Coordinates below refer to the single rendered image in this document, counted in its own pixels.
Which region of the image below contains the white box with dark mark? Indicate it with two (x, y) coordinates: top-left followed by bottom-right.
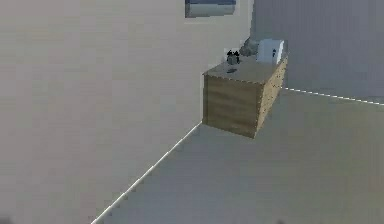
(256, 38), (285, 66)

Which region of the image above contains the framed wall picture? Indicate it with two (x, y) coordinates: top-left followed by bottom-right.
(184, 0), (237, 19)

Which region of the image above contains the grey lumpy object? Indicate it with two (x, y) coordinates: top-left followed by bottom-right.
(239, 37), (260, 57)

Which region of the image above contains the wooden box stand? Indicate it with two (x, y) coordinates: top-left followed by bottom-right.
(201, 55), (289, 139)

